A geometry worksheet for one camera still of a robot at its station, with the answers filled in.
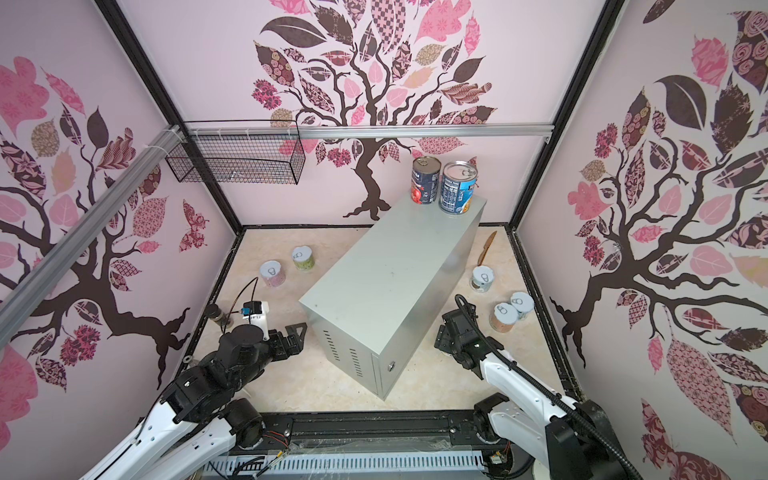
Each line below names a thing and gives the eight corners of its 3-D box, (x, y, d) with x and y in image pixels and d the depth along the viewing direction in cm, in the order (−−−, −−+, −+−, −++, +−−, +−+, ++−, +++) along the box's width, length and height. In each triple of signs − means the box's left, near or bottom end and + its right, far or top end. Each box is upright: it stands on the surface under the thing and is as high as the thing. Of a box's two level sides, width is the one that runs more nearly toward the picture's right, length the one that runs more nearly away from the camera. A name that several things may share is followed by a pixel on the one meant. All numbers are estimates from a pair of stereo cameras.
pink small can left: (261, 286, 103) (256, 278, 100) (267, 268, 109) (263, 260, 105) (282, 286, 103) (278, 278, 100) (287, 268, 109) (284, 260, 105)
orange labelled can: (492, 333, 92) (496, 325, 88) (486, 310, 97) (491, 302, 93) (516, 333, 92) (522, 325, 88) (509, 310, 97) (515, 302, 93)
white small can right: (471, 292, 102) (475, 283, 98) (468, 274, 107) (471, 265, 103) (492, 292, 102) (496, 283, 98) (487, 274, 107) (491, 265, 103)
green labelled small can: (293, 271, 108) (289, 263, 104) (297, 254, 113) (294, 246, 109) (312, 271, 108) (309, 263, 104) (316, 254, 113) (313, 246, 109)
